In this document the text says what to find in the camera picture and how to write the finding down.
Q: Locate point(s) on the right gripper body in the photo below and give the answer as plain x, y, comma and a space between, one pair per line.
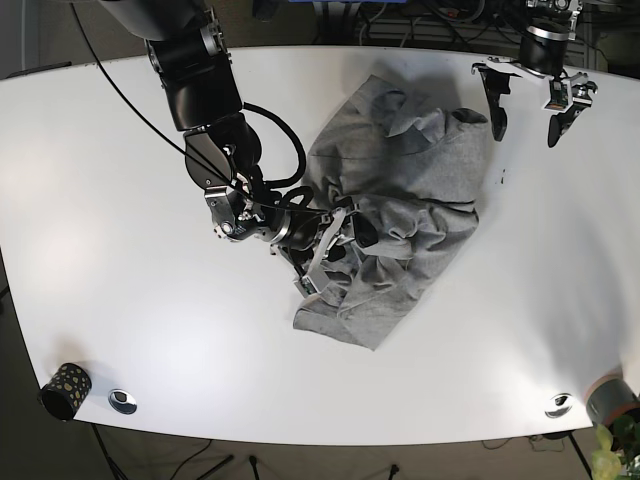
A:
293, 228

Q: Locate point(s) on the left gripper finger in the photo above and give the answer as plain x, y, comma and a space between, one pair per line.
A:
561, 121
495, 85

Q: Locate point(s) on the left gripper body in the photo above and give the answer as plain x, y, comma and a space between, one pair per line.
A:
556, 92

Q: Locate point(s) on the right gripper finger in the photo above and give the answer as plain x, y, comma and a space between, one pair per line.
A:
310, 277
342, 226

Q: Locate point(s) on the grey T-shirt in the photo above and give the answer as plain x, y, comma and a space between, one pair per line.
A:
414, 171

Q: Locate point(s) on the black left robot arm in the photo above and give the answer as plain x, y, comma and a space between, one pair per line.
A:
545, 28

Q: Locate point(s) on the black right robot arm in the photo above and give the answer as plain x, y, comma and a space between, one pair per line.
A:
186, 47

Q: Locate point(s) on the left silver table grommet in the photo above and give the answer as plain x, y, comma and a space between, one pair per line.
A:
122, 402

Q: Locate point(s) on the silver table grommet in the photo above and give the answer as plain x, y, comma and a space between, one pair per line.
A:
122, 402
558, 405

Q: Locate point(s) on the right silver table grommet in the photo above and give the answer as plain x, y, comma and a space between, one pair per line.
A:
558, 405

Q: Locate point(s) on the black dotted cup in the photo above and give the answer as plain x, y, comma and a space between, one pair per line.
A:
65, 392

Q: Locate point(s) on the grey plant pot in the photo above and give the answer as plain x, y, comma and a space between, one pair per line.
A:
610, 398

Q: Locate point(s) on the green potted plant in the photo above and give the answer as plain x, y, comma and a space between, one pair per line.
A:
617, 455

